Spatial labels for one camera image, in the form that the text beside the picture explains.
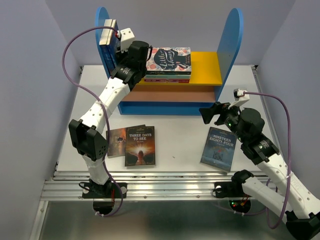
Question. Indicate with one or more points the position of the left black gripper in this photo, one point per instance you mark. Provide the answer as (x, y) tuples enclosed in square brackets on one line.
[(120, 55)]

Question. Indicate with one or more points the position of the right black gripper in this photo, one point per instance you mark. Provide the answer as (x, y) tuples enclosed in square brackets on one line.
[(207, 113)]

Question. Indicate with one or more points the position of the Jane Eyre blue book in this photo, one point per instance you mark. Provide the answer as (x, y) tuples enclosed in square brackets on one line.
[(104, 49)]

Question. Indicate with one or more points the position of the Animal Farm book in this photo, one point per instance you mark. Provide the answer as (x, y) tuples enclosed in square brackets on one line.
[(112, 41)]

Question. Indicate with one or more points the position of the Three Days To See book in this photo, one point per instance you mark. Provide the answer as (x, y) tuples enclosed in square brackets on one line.
[(140, 147)]

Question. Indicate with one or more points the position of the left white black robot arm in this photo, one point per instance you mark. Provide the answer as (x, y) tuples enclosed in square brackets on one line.
[(87, 134)]

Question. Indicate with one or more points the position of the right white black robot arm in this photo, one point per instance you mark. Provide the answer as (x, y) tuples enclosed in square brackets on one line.
[(295, 205)]

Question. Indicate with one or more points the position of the red spine book in stack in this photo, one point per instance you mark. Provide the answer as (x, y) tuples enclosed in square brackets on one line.
[(163, 80)]

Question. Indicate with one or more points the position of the green spine book in stack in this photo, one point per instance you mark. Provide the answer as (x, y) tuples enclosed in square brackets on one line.
[(167, 76)]

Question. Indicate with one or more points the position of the Little Women floral book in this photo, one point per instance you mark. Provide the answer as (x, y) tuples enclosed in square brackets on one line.
[(169, 61)]

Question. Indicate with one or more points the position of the Nineteen Eighty-Four blue book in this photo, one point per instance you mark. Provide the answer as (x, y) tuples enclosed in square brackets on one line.
[(219, 149)]

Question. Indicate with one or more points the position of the blue yellow wooden bookshelf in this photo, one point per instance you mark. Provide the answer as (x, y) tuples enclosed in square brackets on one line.
[(206, 81)]

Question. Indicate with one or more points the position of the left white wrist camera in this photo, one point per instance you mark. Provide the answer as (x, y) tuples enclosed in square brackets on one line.
[(125, 38)]

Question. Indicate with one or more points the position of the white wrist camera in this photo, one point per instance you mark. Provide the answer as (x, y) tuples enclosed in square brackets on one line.
[(241, 97), (125, 38)]

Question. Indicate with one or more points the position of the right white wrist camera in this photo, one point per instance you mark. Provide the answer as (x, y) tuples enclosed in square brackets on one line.
[(241, 97)]

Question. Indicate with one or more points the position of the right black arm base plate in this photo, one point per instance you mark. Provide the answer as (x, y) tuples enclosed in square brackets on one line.
[(233, 189)]

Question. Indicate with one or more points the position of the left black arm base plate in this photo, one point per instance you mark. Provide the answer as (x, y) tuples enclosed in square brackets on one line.
[(91, 190)]

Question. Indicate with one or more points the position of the aluminium rail frame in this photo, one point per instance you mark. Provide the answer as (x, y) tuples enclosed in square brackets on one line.
[(169, 201)]

